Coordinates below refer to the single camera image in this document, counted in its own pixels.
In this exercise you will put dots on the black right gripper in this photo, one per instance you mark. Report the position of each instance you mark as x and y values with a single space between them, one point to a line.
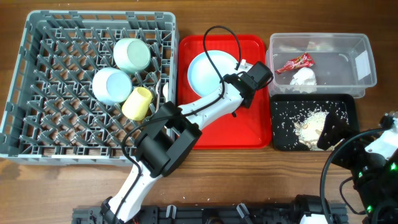
341 130

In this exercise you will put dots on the light blue plate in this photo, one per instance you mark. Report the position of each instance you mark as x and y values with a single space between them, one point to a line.
203 78

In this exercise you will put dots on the white napkin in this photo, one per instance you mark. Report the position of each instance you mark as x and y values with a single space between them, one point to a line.
304 81

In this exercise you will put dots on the red snack wrapper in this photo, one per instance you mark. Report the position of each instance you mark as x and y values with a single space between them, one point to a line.
303 61

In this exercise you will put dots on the yellow plastic cup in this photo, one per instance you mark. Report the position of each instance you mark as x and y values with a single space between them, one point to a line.
137 104

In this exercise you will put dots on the mint green bowl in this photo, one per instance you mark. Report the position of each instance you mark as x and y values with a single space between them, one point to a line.
131 55

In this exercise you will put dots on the light green small bowl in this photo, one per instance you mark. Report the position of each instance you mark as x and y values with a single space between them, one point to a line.
111 86

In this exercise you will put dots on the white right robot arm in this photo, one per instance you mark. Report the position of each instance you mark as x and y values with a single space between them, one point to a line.
377 189

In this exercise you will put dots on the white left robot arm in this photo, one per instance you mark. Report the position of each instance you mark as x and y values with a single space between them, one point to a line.
165 140

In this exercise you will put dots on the black waste tray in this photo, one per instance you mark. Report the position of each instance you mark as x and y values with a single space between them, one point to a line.
284 107

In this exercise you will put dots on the clear plastic waste bin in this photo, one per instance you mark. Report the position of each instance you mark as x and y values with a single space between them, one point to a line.
344 63

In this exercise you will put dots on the grey plastic dishwasher rack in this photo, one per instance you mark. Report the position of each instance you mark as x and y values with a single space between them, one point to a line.
51 116

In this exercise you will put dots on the red plastic serving tray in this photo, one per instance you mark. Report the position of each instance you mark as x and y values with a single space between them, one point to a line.
251 129

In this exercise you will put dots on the pile of rice scraps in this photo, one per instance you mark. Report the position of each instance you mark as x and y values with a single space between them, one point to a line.
308 128

